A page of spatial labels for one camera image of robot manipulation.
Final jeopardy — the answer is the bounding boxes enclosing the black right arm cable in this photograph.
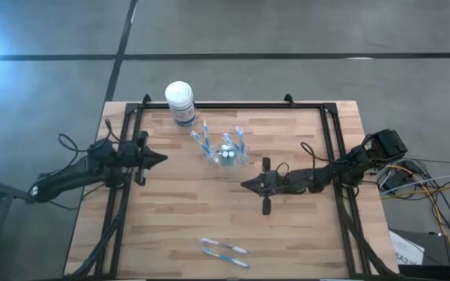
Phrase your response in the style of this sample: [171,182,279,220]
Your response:
[299,140,331,164]

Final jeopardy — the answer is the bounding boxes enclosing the white paper sheet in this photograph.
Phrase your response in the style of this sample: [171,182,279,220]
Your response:
[388,229,426,267]

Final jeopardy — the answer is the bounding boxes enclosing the yellow cable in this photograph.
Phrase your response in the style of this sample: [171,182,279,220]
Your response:
[380,163,450,254]

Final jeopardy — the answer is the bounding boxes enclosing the clear acrylic organizer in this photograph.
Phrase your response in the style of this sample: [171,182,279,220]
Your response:
[203,140,251,168]

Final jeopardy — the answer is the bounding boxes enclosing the black aluminium table frame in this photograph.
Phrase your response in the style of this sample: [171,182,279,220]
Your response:
[62,93,396,279]

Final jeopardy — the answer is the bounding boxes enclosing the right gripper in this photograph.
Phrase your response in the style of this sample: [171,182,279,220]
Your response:
[240,156,316,216]

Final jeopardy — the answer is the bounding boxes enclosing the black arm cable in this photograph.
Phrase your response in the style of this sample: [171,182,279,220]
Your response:
[58,119,123,155]
[299,140,331,164]

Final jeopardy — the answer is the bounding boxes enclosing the white wipes canister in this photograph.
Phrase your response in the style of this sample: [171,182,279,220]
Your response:
[164,80,198,128]

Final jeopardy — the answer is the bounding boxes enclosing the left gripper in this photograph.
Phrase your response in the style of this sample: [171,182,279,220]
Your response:
[118,130,169,187]

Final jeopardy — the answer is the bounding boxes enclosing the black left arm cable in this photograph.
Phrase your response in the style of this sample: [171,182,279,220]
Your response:
[58,119,123,155]

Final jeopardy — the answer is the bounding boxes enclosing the black case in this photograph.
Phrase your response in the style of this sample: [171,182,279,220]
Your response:
[388,228,450,267]

